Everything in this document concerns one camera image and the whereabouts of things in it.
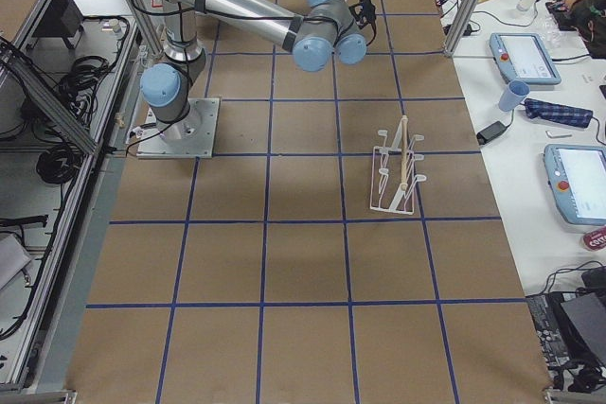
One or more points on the blue cup on side table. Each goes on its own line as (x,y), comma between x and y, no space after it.
(513,95)

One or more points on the black power adapter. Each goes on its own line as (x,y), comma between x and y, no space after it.
(491,132)

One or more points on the red round tin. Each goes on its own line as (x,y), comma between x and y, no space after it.
(595,240)

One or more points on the lower teach pendant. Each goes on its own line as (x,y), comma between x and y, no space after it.
(576,177)

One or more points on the wooden rack rod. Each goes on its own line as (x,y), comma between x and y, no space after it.
(404,153)

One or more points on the teach pendant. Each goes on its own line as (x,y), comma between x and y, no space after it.
(576,177)
(523,56)

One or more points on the clear plastic cup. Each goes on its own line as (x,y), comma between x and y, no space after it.
(524,5)

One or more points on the blue plaid folded umbrella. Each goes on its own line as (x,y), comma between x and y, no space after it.
(557,113)

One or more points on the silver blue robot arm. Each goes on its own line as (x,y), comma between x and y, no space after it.
(329,30)

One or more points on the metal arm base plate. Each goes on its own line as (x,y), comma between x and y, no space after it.
(192,137)

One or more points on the person in dark clothes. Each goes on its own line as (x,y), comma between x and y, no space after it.
(587,17)

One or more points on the white wire cup rack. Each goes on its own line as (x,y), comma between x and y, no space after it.
(385,194)

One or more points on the upper teach pendant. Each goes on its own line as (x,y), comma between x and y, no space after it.
(523,56)

